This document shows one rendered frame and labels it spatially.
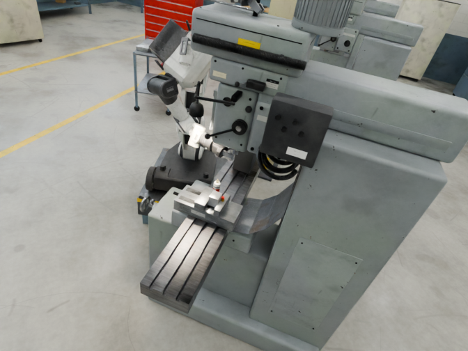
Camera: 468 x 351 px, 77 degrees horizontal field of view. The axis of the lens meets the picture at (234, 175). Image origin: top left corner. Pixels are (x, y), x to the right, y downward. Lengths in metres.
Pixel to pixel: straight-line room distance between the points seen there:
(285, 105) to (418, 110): 0.51
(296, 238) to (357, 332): 1.29
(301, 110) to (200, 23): 0.55
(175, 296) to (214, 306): 0.84
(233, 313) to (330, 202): 1.13
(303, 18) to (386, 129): 0.52
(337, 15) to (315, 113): 0.38
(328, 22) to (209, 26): 0.44
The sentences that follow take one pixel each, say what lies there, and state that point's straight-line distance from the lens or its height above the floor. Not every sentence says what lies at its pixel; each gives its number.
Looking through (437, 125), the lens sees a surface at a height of 1.69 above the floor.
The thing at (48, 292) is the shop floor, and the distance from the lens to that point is 2.58.
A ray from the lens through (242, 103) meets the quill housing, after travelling 1.33.
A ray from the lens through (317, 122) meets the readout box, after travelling 1.00.
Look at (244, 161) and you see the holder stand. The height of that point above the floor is 1.00.
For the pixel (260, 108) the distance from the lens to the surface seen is 1.29.
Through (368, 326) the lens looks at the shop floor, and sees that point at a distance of 2.71.
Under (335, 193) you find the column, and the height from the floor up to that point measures 1.35.
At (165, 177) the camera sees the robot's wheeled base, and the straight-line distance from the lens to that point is 2.41.
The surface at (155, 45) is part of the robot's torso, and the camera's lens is 1.81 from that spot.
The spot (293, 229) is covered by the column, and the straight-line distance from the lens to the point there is 1.46.
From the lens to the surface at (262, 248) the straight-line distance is 1.82.
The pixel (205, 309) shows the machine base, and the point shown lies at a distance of 2.15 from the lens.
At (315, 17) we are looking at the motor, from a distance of 1.21.
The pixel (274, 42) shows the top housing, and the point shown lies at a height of 1.84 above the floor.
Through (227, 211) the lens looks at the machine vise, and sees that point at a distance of 1.59.
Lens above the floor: 2.08
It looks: 37 degrees down
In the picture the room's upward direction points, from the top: 11 degrees clockwise
